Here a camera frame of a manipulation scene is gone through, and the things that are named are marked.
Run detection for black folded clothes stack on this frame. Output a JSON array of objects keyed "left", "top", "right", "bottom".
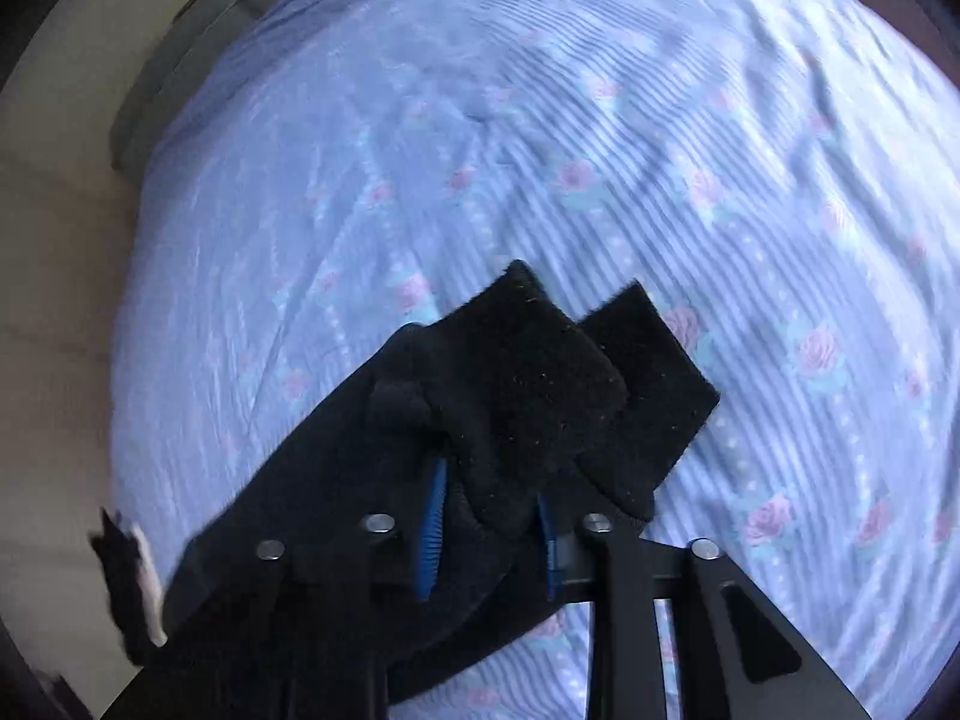
[{"left": 88, "top": 509, "right": 158, "bottom": 667}]

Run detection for black knit pants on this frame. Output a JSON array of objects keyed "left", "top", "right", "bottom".
[{"left": 163, "top": 262, "right": 719, "bottom": 704}]

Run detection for grey bed frame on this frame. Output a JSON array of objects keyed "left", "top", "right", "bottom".
[{"left": 107, "top": 0, "right": 422, "bottom": 182}]

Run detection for blue floral striped bedsheet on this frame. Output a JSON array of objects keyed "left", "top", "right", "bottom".
[{"left": 112, "top": 0, "right": 958, "bottom": 718}]

